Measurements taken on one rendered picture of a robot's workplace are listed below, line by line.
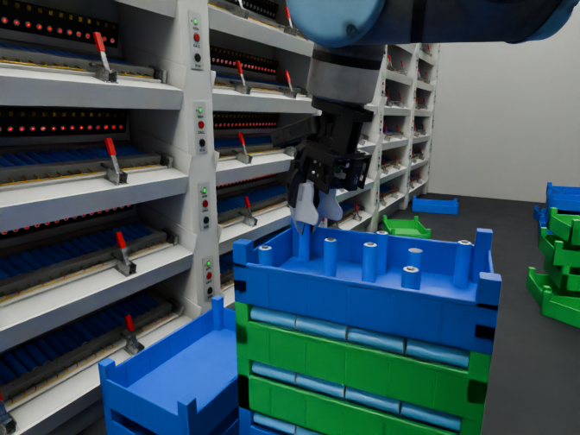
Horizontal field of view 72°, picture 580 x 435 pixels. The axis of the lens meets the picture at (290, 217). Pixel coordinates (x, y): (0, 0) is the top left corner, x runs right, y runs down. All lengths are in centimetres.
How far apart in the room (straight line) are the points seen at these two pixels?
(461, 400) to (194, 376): 49
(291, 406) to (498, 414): 61
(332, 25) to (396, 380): 37
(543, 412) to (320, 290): 75
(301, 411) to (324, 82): 42
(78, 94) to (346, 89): 49
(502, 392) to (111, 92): 108
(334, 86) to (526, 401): 87
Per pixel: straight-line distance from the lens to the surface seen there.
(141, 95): 90
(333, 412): 55
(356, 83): 52
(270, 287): 49
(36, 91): 78
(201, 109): 101
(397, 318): 46
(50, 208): 79
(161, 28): 103
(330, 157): 52
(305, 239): 63
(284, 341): 52
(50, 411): 92
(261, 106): 123
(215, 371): 82
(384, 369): 49
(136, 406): 73
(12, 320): 82
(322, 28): 39
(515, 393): 116
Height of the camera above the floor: 63
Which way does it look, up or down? 14 degrees down
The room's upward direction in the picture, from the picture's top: straight up
